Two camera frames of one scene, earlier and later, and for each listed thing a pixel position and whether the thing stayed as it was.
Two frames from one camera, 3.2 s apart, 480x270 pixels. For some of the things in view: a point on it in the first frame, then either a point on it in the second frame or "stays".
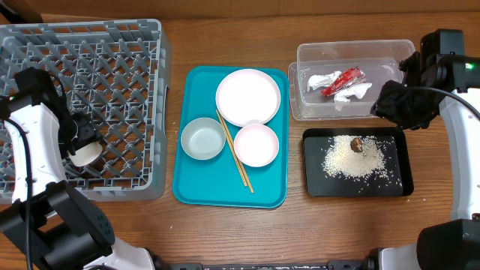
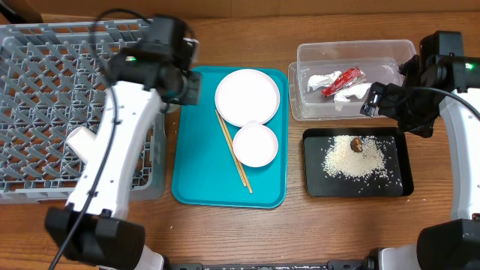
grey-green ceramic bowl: (202, 138) -> (170, 107)
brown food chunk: (356, 145) stays
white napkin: (356, 91) stays
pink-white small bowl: (256, 145) stays
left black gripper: (90, 133) -> (194, 99)
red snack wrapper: (352, 76) stays
